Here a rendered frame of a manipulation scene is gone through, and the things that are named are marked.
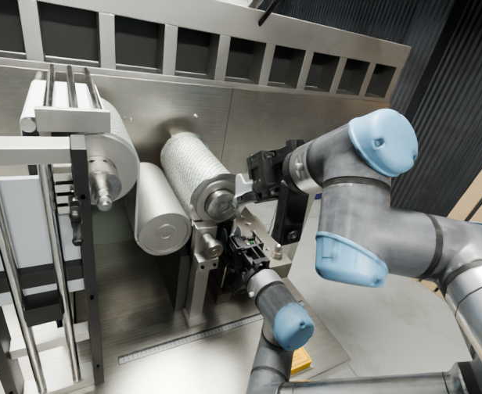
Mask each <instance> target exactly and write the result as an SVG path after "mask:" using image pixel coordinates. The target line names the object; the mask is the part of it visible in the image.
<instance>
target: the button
mask: <svg viewBox="0 0 482 394"><path fill-rule="evenodd" d="M311 362H312V360H311V358H310V357H309V355H308V354H307V353H306V351H305V350H304V348H303V346H302V347H300V348H299V349H296V350H294V355H293V362H292V368H291V373H290V374H294V373H296V372H298V371H301V370H303V369H304V368H306V367H310V365H311Z"/></svg>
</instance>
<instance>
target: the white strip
mask: <svg viewBox="0 0 482 394"><path fill-rule="evenodd" d="M44 83H45V75H44V74H43V73H42V72H40V71H37V72H35V74H34V78H33V80H32V82H31V86H30V89H29V92H28V95H27V99H26V102H25V105H24V108H23V112H22V115H21V118H20V130H21V134H22V137H39V132H38V131H37V126H36V120H35V115H34V107H35V106H40V105H41V97H42V92H43V87H44ZM27 168H28V173H29V176H34V175H38V169H37V165H27ZM56 326H57V328H61V327H62V326H63V319H62V320H59V321H56Z"/></svg>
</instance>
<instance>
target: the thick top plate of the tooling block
mask: <svg viewBox="0 0 482 394"><path fill-rule="evenodd" d="M237 226H240V228H241V231H242V236H246V238H247V237H250V236H253V231H255V233H256V234H257V235H258V237H259V238H260V239H261V240H262V242H263V243H264V248H263V252H264V253H265V255H266V256H267V257H268V258H269V259H270V264H269V266H270V267H271V269H273V270H274V271H275V272H276V273H277V275H278V276H279V277H280V278H287V277H288V274H289V272H290V268H291V266H292V263H293V262H292V261H291V260H290V259H289V257H288V256H287V255H286V254H285V253H284V252H283V253H282V259H280V260H274V259H272V258H271V256H270V254H271V252H272V250H273V249H274V247H275V245H276V242H275V241H274V240H273V239H272V237H271V236H270V235H269V234H268V232H267V231H266V230H265V229H264V228H263V227H262V226H261V225H260V223H259V222H258V221H257V220H256V218H255V217H254V216H253V215H252V213H251V212H250V211H249V210H248V209H247V208H246V207H244V209H243V211H242V212H241V214H240V215H238V217H237V218H236V222H235V225H234V229H233V234H234V233H235V230H236V227H237Z"/></svg>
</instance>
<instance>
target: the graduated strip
mask: <svg viewBox="0 0 482 394"><path fill-rule="evenodd" d="M298 302H299V304H300V305H302V306H306V305H305V304H304V302H303V301H302V300H300V301H298ZM262 319H264V318H263V317H262V315H261V313H256V314H254V315H251V316H249V317H244V318H241V319H238V320H235V321H231V322H228V323H225V324H221V325H218V326H215V327H212V328H208V329H205V330H202V331H198V332H195V333H192V334H190V335H185V336H182V337H180V338H175V339H172V340H170V341H167V342H162V343H160V344H157V345H154V346H150V347H147V348H144V349H140V350H137V351H134V352H131V353H127V354H124V355H121V356H118V357H117V358H118V363H119V365H121V364H126V363H128V362H131V361H133V360H137V359H140V358H143V357H146V356H150V355H153V354H155V353H159V352H162V351H164V350H168V349H172V348H174V347H177V346H181V345H184V344H186V343H190V342H194V341H196V340H199V339H202V338H206V337H209V336H212V335H216V334H218V333H221V332H223V331H227V330H231V329H233V328H237V327H240V326H243V325H245V324H249V323H253V322H255V321H259V320H262Z"/></svg>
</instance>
